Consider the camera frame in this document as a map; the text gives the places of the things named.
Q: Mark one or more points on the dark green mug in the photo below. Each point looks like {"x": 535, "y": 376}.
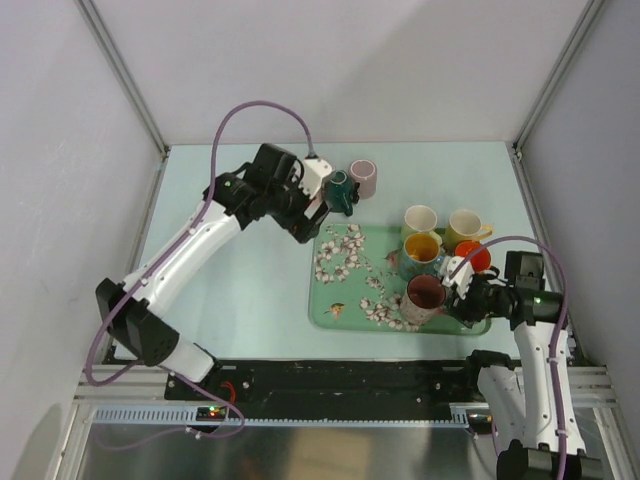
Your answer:
{"x": 341, "y": 193}

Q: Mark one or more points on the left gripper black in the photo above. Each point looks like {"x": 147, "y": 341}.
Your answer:
{"x": 299, "y": 225}

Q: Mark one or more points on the light green mug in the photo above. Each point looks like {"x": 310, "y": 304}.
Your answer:
{"x": 420, "y": 219}

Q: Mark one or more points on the orange mug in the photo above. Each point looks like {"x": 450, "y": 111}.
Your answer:
{"x": 480, "y": 257}

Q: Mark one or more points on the green floral tray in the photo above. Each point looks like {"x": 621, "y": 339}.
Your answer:
{"x": 355, "y": 285}

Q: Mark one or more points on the mauve mug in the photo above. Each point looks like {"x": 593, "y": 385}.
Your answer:
{"x": 364, "y": 172}

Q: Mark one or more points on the blue floral mug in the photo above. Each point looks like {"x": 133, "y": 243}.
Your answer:
{"x": 420, "y": 254}

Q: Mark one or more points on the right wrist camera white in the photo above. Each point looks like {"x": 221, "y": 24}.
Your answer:
{"x": 456, "y": 275}

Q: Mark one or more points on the pink mug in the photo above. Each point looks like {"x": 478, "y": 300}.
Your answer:
{"x": 422, "y": 300}

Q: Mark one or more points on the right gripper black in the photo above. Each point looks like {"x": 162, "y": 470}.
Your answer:
{"x": 458, "y": 305}

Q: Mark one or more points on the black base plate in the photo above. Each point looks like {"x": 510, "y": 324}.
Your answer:
{"x": 351, "y": 389}

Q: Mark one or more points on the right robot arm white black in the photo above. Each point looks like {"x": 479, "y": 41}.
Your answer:
{"x": 536, "y": 432}

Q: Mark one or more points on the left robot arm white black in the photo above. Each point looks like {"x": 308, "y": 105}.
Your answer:
{"x": 134, "y": 309}

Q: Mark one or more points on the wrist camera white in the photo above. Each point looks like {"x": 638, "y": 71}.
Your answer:
{"x": 315, "y": 172}
{"x": 456, "y": 275}

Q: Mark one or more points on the grey cable duct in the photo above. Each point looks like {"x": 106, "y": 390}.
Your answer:
{"x": 186, "y": 415}

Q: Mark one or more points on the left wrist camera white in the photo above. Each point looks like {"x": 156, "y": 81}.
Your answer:
{"x": 315, "y": 172}

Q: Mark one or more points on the yellow mug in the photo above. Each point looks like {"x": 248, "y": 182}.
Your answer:
{"x": 465, "y": 225}

